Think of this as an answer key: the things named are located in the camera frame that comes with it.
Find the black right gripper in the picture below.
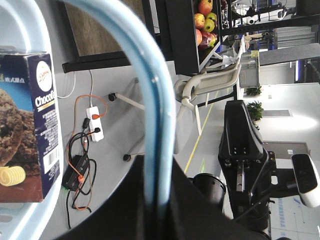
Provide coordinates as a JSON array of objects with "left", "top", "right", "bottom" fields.
[{"left": 218, "top": 100, "right": 272, "bottom": 230}]

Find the blue Chocofello cookie box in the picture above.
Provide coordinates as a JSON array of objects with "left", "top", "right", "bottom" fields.
[{"left": 0, "top": 51, "right": 60, "bottom": 203}]

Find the light blue plastic basket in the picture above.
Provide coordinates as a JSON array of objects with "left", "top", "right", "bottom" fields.
[{"left": 0, "top": 0, "right": 176, "bottom": 240}]

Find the white office chair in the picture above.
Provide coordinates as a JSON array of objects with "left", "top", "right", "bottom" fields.
[{"left": 107, "top": 37, "right": 246, "bottom": 162}]

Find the white power strip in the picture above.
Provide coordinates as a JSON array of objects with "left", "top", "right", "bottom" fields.
[{"left": 86, "top": 106, "right": 104, "bottom": 142}]

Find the black fruit display stand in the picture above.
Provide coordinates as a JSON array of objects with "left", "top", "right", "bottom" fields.
[{"left": 141, "top": 0, "right": 320, "bottom": 76}]

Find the black power brick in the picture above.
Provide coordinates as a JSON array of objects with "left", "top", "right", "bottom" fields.
[{"left": 62, "top": 155, "right": 89, "bottom": 192}]

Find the white power cable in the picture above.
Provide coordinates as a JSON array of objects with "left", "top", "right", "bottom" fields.
[{"left": 56, "top": 69, "right": 94, "bottom": 108}]

